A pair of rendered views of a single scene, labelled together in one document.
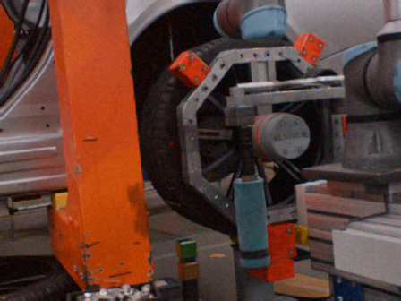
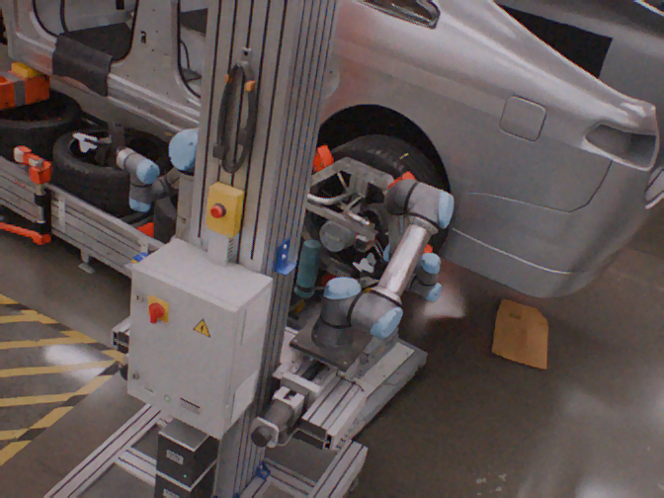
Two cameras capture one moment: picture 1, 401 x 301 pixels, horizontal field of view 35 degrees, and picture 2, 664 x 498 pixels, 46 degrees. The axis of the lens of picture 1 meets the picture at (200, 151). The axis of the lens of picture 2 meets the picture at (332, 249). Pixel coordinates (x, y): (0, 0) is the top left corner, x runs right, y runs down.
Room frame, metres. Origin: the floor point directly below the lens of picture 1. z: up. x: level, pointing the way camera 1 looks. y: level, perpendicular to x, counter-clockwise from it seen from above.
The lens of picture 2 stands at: (-0.01, -2.37, 2.44)
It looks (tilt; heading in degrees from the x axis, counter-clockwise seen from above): 30 degrees down; 48
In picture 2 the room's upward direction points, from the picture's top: 11 degrees clockwise
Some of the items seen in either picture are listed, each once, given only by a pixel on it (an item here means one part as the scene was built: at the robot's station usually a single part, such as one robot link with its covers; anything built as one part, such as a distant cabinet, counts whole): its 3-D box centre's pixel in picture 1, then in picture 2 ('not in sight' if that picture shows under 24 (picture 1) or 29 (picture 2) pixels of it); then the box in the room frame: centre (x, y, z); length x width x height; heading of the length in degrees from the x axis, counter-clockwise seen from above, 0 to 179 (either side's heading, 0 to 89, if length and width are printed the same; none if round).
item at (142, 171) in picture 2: not in sight; (141, 169); (1.06, -0.12, 1.21); 0.11 x 0.08 x 0.09; 103
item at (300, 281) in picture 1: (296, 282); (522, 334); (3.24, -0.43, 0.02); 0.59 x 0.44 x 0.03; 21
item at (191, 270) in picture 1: (188, 270); not in sight; (1.47, 0.05, 0.59); 0.04 x 0.04 x 0.04; 21
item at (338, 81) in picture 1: (306, 73); (367, 205); (1.94, -0.34, 1.03); 0.19 x 0.18 x 0.11; 21
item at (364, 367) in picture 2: not in sight; (337, 333); (2.16, -0.09, 0.13); 0.50 x 0.36 x 0.10; 111
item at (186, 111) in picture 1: (263, 135); (354, 223); (2.02, -0.20, 0.85); 0.54 x 0.07 x 0.54; 111
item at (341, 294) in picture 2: not in sight; (342, 299); (1.49, -0.79, 0.98); 0.13 x 0.12 x 0.14; 113
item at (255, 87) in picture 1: (246, 77); (326, 186); (1.87, -0.15, 1.03); 0.19 x 0.18 x 0.11; 21
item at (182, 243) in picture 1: (186, 248); not in sight; (1.47, 0.05, 0.64); 0.04 x 0.04 x 0.04; 21
